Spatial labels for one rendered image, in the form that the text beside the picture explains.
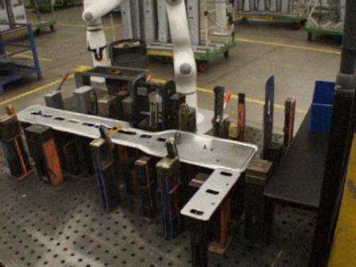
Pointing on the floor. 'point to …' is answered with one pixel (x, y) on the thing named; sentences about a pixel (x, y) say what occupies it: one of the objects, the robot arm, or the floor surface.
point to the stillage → (10, 70)
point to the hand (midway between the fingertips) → (98, 56)
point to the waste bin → (129, 56)
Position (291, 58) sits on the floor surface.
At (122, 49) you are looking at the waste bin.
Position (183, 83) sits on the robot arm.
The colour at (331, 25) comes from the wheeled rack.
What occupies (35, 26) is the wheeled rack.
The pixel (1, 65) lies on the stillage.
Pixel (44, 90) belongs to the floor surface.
